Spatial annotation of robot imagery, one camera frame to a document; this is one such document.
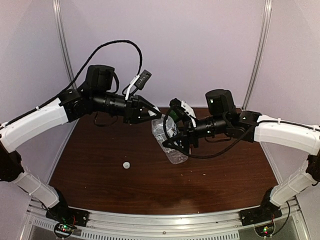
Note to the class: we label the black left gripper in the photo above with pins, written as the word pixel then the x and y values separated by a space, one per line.
pixel 135 115

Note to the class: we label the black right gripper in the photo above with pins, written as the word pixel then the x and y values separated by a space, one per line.
pixel 187 130

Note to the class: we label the white bottle cap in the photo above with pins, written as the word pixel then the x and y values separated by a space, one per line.
pixel 126 165

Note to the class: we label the green plastic bottle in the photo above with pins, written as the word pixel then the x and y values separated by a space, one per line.
pixel 174 116

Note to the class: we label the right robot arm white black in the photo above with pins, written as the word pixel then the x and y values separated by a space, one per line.
pixel 249 126

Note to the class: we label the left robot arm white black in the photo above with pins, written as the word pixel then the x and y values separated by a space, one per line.
pixel 93 95

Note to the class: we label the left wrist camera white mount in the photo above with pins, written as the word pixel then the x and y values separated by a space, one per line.
pixel 137 83

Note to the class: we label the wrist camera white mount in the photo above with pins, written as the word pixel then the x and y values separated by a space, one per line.
pixel 184 111
pixel 137 83

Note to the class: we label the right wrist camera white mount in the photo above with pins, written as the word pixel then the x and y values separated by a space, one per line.
pixel 184 111

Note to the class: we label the front aluminium rail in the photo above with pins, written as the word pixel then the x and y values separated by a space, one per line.
pixel 221 225

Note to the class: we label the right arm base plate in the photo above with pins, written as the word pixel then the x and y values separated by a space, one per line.
pixel 260 214

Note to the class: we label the right aluminium frame post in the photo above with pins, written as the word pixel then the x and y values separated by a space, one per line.
pixel 263 36

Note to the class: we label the aluminium frame post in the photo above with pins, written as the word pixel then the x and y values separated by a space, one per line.
pixel 263 36
pixel 62 39

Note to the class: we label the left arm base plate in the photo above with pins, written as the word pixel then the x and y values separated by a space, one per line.
pixel 68 215

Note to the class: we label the left aluminium frame post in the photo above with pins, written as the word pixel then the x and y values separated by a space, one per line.
pixel 62 39

